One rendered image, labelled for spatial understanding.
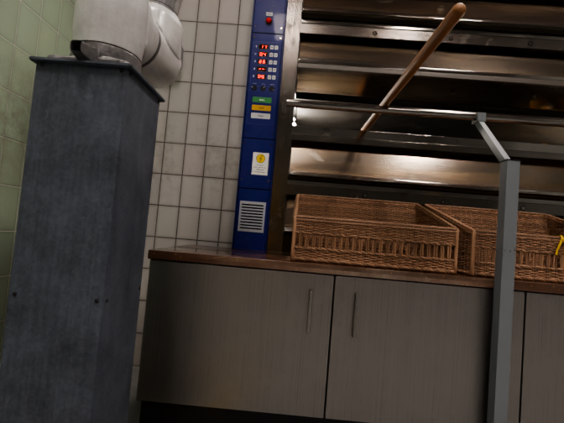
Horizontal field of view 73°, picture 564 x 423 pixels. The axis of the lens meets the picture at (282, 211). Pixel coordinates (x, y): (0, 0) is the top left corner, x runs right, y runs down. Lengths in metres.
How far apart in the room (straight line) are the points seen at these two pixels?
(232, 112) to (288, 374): 1.19
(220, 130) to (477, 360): 1.39
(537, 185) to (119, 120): 1.78
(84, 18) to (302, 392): 1.17
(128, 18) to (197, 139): 0.94
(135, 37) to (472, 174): 1.53
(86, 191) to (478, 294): 1.15
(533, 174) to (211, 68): 1.59
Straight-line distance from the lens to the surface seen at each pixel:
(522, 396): 1.51
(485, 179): 1.99
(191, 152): 1.87
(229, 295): 1.26
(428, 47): 1.14
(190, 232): 1.83
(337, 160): 1.82
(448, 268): 1.37
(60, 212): 0.92
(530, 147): 2.12
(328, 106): 1.48
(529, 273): 1.50
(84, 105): 0.93
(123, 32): 1.01
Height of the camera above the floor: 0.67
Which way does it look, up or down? 3 degrees up
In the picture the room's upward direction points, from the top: 5 degrees clockwise
